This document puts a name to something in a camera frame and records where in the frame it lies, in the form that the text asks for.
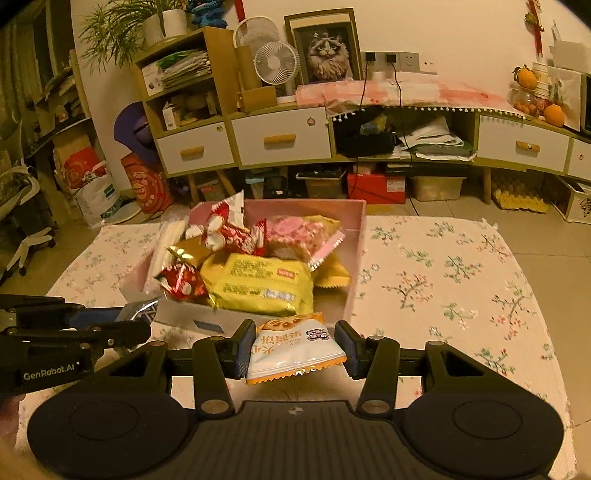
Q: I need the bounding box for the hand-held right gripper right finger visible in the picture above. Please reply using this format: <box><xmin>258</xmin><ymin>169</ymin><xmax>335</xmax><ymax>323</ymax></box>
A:
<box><xmin>333</xmin><ymin>318</ymin><xmax>495</xmax><ymax>415</ymax></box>

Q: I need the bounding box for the purple plush toy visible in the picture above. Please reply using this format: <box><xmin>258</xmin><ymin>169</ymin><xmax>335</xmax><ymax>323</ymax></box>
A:
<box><xmin>115</xmin><ymin>102</ymin><xmax>158</xmax><ymax>160</ymax></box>

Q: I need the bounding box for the round white floor stand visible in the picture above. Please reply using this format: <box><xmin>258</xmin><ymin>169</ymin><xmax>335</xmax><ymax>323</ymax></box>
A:
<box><xmin>99</xmin><ymin>203</ymin><xmax>141</xmax><ymax>227</ymax></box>

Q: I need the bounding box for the white desk fan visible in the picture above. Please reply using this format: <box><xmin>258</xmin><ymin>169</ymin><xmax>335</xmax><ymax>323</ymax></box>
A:
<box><xmin>254</xmin><ymin>41</ymin><xmax>298</xmax><ymax>104</ymax></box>
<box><xmin>233</xmin><ymin>16</ymin><xmax>281</xmax><ymax>51</ymax></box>

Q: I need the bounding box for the clear pink snack packet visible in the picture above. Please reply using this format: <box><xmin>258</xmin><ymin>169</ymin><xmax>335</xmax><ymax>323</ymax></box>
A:
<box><xmin>261</xmin><ymin>215</ymin><xmax>346</xmax><ymax>272</ymax></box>

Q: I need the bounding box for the wall socket strip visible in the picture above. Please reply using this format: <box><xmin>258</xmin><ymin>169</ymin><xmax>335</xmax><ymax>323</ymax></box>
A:
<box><xmin>365</xmin><ymin>51</ymin><xmax>421</xmax><ymax>72</ymax></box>

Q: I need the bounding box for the white sack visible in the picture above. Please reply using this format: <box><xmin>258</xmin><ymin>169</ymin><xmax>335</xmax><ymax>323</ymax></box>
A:
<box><xmin>74</xmin><ymin>161</ymin><xmax>123</xmax><ymax>227</ymax></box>

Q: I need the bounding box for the red printed bag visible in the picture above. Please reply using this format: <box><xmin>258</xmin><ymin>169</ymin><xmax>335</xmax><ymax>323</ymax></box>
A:
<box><xmin>121</xmin><ymin>152</ymin><xmax>174</xmax><ymax>215</ymax></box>

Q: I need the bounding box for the clear storage bin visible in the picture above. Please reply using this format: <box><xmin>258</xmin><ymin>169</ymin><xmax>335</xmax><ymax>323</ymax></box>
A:
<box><xmin>295</xmin><ymin>171</ymin><xmax>347</xmax><ymax>199</ymax></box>
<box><xmin>409</xmin><ymin>175</ymin><xmax>466</xmax><ymax>202</ymax></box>

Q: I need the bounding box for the cluttered storage shelf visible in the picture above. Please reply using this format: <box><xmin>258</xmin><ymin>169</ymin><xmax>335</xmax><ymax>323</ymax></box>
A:
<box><xmin>0</xmin><ymin>9</ymin><xmax>93</xmax><ymax>185</ymax></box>

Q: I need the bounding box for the mustard yellow snack packet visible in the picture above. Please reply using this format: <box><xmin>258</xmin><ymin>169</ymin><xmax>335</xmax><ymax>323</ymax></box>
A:
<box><xmin>314</xmin><ymin>256</ymin><xmax>352</xmax><ymax>288</ymax></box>

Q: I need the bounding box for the clear wafer cracker packet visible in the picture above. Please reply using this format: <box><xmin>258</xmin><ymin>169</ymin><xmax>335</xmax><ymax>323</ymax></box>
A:
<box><xmin>145</xmin><ymin>220</ymin><xmax>191</xmax><ymax>296</ymax></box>

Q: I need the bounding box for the stack of papers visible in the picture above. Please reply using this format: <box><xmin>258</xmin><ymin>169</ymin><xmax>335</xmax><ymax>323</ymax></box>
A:
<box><xmin>157</xmin><ymin>50</ymin><xmax>213</xmax><ymax>88</ymax></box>

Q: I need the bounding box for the red white snack packet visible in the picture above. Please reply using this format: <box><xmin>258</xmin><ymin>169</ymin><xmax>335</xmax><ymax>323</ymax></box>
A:
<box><xmin>198</xmin><ymin>203</ymin><xmax>252</xmax><ymax>252</ymax></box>

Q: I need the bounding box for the white cabinet drawer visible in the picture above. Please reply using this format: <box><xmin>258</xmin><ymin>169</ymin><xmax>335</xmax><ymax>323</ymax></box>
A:
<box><xmin>230</xmin><ymin>107</ymin><xmax>333</xmax><ymax>167</ymax></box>
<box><xmin>566</xmin><ymin>138</ymin><xmax>591</xmax><ymax>178</ymax></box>
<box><xmin>157</xmin><ymin>122</ymin><xmax>236</xmax><ymax>176</ymax></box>
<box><xmin>475</xmin><ymin>115</ymin><xmax>571</xmax><ymax>174</ymax></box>

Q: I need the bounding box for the red box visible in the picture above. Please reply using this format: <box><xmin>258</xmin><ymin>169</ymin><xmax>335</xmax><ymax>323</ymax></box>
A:
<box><xmin>347</xmin><ymin>173</ymin><xmax>407</xmax><ymax>205</ymax></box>

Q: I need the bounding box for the small white carton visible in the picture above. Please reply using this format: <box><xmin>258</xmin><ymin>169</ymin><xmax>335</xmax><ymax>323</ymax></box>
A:
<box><xmin>141</xmin><ymin>62</ymin><xmax>164</xmax><ymax>95</ymax></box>

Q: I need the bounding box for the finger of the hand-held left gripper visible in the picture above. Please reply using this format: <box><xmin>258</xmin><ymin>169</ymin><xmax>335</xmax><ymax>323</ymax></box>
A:
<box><xmin>0</xmin><ymin>294</ymin><xmax>126</xmax><ymax>325</ymax></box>
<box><xmin>0</xmin><ymin>319</ymin><xmax>152</xmax><ymax>357</ymax></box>

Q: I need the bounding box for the egg tray stack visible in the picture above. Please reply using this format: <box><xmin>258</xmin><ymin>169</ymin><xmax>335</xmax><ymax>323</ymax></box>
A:
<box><xmin>492</xmin><ymin>178</ymin><xmax>550</xmax><ymax>214</ymax></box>

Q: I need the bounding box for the framed cat picture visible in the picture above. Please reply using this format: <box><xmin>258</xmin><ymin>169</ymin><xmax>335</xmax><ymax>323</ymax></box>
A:
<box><xmin>284</xmin><ymin>8</ymin><xmax>363</xmax><ymax>86</ymax></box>

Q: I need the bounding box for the silver blue foil packet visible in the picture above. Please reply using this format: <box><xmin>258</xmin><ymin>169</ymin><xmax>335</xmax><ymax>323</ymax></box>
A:
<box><xmin>119</xmin><ymin>299</ymin><xmax>161</xmax><ymax>325</ymax></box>

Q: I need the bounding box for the red flower-print snack packet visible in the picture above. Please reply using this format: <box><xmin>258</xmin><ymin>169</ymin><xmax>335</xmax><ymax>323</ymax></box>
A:
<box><xmin>154</xmin><ymin>247</ymin><xmax>211</xmax><ymax>301</ymax></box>

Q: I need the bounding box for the microwave oven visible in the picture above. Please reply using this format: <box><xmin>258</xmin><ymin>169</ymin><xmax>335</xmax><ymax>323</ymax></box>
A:
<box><xmin>579</xmin><ymin>74</ymin><xmax>591</xmax><ymax>134</ymax></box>

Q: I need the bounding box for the pink cardboard box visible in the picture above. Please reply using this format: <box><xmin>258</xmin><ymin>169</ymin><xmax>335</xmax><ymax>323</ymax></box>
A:
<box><xmin>119</xmin><ymin>198</ymin><xmax>368</xmax><ymax>335</ymax></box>

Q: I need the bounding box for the white office chair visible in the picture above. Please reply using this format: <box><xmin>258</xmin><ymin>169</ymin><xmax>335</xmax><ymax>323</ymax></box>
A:
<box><xmin>0</xmin><ymin>166</ymin><xmax>56</xmax><ymax>278</ymax></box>

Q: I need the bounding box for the brown paper bag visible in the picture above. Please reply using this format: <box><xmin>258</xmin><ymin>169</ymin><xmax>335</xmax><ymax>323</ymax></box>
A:
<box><xmin>54</xmin><ymin>134</ymin><xmax>100</xmax><ymax>195</ymax></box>

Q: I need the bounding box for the white printed box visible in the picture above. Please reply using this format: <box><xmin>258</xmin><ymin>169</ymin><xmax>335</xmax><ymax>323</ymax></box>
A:
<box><xmin>551</xmin><ymin>178</ymin><xmax>591</xmax><ymax>224</ymax></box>

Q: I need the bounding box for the pile of papers and cloths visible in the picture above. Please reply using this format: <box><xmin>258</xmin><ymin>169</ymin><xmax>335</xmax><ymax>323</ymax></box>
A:
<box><xmin>399</xmin><ymin>115</ymin><xmax>476</xmax><ymax>160</ymax></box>

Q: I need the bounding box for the white text-print snack packet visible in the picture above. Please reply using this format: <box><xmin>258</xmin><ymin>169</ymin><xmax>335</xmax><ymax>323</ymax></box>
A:
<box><xmin>226</xmin><ymin>190</ymin><xmax>246</xmax><ymax>227</ymax></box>

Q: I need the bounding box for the yellow-green snack packet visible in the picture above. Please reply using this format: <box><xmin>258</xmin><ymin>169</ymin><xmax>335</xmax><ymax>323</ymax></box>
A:
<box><xmin>199</xmin><ymin>251</ymin><xmax>315</xmax><ymax>319</ymax></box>

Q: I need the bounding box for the blue plush toy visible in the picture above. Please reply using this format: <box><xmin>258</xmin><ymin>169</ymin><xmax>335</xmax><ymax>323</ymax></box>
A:
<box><xmin>187</xmin><ymin>0</ymin><xmax>227</xmax><ymax>28</ymax></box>

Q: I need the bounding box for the wooden tv cabinet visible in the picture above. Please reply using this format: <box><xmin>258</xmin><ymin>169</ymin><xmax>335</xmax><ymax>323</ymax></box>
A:
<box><xmin>134</xmin><ymin>25</ymin><xmax>591</xmax><ymax>204</ymax></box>

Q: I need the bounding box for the red wall ornament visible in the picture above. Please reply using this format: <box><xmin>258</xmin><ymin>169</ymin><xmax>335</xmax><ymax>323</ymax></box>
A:
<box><xmin>524</xmin><ymin>0</ymin><xmax>548</xmax><ymax>56</ymax></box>

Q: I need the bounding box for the white orange snack packet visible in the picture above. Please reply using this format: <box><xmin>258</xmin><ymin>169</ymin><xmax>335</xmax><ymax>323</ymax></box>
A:
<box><xmin>245</xmin><ymin>311</ymin><xmax>347</xmax><ymax>386</ymax></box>

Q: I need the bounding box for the green potted plant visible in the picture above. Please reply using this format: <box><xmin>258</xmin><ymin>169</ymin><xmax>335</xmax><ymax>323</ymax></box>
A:
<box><xmin>81</xmin><ymin>0</ymin><xmax>188</xmax><ymax>65</ymax></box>

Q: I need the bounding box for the pink cloth runner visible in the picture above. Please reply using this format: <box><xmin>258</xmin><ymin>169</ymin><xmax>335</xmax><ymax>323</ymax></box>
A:
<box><xmin>295</xmin><ymin>79</ymin><xmax>513</xmax><ymax>121</ymax></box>

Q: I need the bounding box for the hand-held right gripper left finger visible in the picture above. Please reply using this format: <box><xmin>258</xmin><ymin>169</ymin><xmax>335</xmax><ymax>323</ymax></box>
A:
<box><xmin>99</xmin><ymin>318</ymin><xmax>258</xmax><ymax>415</ymax></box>

